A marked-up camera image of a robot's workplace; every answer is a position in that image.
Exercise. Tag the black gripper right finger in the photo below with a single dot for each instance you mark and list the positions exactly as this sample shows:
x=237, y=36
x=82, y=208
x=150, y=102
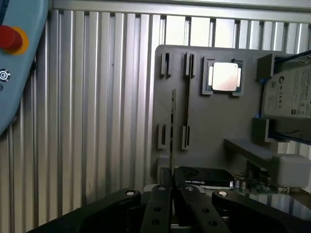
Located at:
x=196, y=213

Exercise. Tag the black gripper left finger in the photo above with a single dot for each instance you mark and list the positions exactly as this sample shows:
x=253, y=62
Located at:
x=156, y=213

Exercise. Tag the grey parts rack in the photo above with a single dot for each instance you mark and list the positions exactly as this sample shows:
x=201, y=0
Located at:
x=213, y=121

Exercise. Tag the white plastic block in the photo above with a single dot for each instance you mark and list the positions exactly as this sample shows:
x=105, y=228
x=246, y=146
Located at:
x=291, y=171

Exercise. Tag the silver CPU chip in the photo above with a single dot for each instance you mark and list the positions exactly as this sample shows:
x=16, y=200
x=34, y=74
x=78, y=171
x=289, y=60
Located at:
x=224, y=76

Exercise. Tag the silver hard disk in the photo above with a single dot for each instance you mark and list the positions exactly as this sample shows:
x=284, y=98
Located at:
x=289, y=92

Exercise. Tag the light blue teach pendant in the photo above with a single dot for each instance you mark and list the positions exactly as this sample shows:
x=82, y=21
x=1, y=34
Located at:
x=17, y=80

